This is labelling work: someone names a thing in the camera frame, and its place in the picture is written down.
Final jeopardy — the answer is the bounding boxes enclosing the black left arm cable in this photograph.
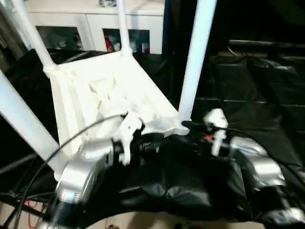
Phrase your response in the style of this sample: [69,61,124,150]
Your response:
[12,114,128,229]

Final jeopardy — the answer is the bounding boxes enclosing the silver metal bar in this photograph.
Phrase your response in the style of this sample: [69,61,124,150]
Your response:
[228,40,305,51]

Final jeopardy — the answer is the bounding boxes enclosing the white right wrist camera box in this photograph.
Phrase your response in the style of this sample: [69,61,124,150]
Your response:
[203,108,229,156]

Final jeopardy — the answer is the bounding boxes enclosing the white glass-door cabinet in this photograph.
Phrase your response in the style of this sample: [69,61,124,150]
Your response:
[24,0,165,54]

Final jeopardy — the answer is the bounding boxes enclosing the red wire clothes hanger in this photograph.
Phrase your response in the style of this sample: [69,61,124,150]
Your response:
[25,200,48,226]

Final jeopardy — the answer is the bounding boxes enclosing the grey curtain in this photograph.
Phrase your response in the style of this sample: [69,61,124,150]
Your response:
[0,0,27,55]

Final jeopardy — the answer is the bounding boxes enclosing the white plastic table top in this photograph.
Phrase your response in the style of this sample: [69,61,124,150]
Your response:
[45,50,190,164]

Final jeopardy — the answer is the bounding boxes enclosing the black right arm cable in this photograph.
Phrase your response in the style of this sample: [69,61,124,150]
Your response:
[212,125,305,158]

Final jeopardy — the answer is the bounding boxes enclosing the black plastic mat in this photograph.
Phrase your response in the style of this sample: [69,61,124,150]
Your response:
[0,45,305,225]

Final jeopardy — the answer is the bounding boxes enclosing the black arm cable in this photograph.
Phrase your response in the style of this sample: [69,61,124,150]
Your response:
[12,114,128,229]
[212,125,305,158]

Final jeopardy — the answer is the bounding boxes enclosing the large black screen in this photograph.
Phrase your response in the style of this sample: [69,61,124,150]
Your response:
[164,0,305,51]

